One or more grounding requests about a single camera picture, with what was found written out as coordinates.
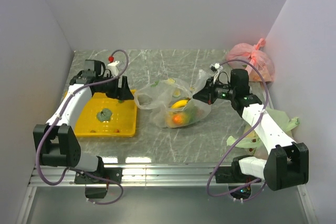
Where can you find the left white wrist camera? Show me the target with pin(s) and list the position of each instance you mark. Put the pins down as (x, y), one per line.
(113, 67)

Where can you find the yellow plastic tray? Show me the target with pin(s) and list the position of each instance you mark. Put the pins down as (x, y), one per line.
(122, 123)

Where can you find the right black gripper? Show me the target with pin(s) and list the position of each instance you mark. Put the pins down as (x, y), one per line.
(207, 95)

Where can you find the clear plastic bag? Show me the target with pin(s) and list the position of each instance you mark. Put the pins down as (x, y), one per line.
(158, 97)

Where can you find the green orange fake mango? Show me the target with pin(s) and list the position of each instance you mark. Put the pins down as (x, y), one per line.
(192, 114)

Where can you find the pink tied plastic bag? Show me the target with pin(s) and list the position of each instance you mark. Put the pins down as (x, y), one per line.
(256, 57)

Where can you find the orange fake orange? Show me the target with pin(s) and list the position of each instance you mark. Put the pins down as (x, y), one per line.
(179, 119)

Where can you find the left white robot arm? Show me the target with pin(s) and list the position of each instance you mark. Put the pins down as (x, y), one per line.
(55, 141)

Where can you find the yellow fake banana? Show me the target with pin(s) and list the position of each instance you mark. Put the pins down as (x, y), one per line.
(179, 104)

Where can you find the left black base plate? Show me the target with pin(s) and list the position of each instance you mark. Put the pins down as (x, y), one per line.
(114, 174)

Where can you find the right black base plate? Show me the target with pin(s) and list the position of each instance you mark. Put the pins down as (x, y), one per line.
(225, 175)

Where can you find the yellow fake lemon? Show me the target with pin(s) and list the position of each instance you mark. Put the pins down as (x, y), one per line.
(169, 122)

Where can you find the green fake leaf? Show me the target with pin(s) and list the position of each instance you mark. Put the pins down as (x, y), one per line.
(104, 115)

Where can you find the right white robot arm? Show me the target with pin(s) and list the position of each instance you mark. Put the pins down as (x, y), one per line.
(287, 164)

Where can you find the aluminium mounting rail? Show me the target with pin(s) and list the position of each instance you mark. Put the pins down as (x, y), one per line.
(142, 175)

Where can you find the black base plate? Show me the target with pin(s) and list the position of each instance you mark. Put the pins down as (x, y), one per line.
(225, 175)
(114, 174)

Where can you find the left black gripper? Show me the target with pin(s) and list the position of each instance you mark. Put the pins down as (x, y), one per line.
(123, 93)

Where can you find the green plastic bag with fruit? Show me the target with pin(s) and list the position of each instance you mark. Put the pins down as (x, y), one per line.
(252, 143)

